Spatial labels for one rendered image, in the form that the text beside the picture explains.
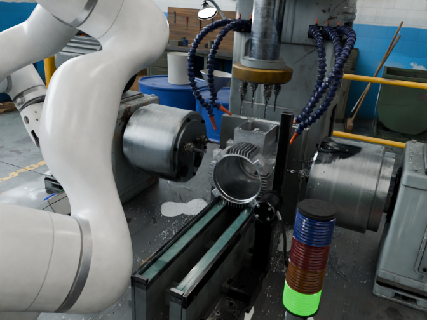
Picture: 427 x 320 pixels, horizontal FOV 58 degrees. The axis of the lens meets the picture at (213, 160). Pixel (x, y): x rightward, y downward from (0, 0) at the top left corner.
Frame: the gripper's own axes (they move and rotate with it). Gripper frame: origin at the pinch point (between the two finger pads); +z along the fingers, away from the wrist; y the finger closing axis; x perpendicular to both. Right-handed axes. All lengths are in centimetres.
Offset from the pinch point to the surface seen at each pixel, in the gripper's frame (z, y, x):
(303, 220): 30, -14, -54
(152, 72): -118, 461, 271
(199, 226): 32.9, 18.1, -10.3
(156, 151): 8.3, 30.7, -0.5
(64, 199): 8.2, -9.8, -3.6
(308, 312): 45, -13, -46
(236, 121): 13, 53, -19
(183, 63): -47, 213, 76
